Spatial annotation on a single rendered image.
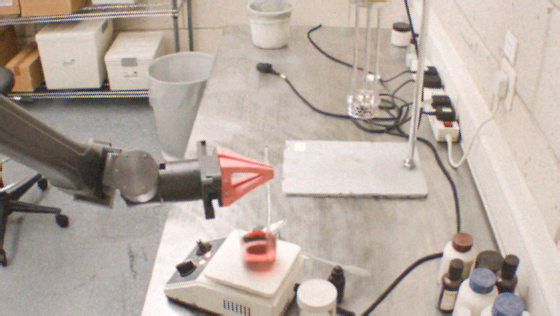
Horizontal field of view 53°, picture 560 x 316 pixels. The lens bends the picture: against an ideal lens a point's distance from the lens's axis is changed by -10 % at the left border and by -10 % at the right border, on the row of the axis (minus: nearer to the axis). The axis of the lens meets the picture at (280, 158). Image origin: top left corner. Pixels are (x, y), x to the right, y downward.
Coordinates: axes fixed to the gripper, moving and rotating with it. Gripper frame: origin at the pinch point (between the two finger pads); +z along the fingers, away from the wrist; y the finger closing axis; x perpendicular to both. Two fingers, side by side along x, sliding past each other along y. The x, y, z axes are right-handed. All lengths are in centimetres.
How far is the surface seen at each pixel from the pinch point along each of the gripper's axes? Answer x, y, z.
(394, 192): 25.1, 24.4, 29.8
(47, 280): 102, 92, -66
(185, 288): 21.3, 1.1, -13.2
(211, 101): 26, 72, -2
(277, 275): 17.2, -2.5, 0.9
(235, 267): 17.2, 0.4, -5.1
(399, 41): 25, 100, 59
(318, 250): 26.0, 11.5, 10.9
